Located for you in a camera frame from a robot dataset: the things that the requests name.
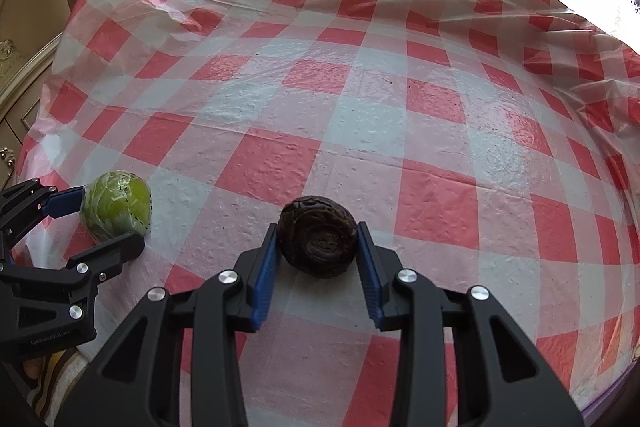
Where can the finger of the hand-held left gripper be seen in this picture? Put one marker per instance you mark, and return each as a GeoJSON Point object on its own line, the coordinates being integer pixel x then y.
{"type": "Point", "coordinates": [115, 252]}
{"type": "Point", "coordinates": [62, 202]}

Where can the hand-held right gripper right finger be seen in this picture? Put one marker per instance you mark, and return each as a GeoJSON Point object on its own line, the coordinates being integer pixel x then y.
{"type": "Point", "coordinates": [370, 282]}

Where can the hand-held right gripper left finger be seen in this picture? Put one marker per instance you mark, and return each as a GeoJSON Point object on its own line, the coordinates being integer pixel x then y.
{"type": "Point", "coordinates": [262, 287]}

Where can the green fruit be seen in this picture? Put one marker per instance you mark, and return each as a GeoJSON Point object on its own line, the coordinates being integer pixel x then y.
{"type": "Point", "coordinates": [115, 204]}

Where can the dark brown round fruit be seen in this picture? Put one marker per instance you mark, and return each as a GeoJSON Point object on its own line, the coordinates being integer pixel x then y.
{"type": "Point", "coordinates": [317, 237]}

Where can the person's left hand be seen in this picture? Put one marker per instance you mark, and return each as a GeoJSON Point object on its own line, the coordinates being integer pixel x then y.
{"type": "Point", "coordinates": [35, 367]}

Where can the cream carved wooden furniture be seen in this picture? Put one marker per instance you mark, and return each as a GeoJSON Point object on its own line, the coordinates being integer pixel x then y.
{"type": "Point", "coordinates": [25, 72]}

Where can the red checked plastic tablecloth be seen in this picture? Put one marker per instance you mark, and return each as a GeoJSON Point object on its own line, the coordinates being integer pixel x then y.
{"type": "Point", "coordinates": [350, 107]}

